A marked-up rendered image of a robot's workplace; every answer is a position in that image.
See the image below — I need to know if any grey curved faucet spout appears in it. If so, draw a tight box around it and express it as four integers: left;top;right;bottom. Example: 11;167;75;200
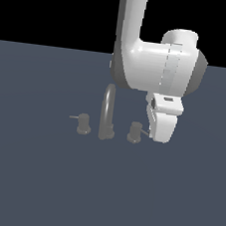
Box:
97;82;121;142

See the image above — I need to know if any grey faucet handle valve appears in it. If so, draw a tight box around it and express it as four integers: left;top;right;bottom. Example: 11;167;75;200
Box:
67;111;94;137
125;120;151;146

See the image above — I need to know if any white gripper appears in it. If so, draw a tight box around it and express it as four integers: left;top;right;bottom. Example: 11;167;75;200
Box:
139;90;186;146

